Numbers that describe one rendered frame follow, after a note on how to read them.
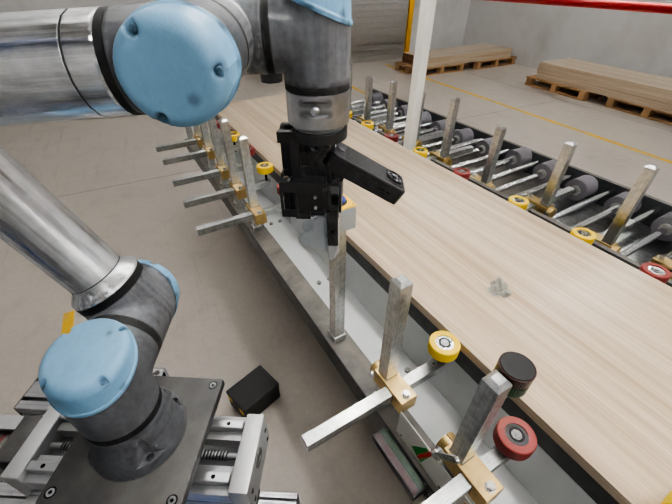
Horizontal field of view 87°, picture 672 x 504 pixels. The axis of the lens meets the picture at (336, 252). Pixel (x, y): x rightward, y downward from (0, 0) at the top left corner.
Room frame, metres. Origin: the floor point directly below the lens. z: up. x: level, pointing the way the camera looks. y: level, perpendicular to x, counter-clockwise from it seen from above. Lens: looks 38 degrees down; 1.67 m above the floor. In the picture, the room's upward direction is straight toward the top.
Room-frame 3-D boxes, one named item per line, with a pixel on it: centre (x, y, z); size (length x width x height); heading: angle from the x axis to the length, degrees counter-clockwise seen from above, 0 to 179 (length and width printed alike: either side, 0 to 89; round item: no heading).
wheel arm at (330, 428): (0.48, -0.11, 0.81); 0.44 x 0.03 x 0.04; 121
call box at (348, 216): (0.76, 0.00, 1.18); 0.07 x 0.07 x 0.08; 31
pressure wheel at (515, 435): (0.35, -0.38, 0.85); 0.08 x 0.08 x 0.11
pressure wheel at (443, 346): (0.58, -0.28, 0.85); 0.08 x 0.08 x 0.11
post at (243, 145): (1.40, 0.37, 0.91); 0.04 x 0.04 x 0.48; 31
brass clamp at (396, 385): (0.52, -0.15, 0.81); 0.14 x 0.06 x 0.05; 31
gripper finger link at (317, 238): (0.43, 0.03, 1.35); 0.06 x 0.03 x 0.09; 87
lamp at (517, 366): (0.35, -0.30, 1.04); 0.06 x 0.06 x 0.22; 31
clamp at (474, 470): (0.31, -0.28, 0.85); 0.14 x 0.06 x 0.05; 31
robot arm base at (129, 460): (0.29, 0.34, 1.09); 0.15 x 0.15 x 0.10
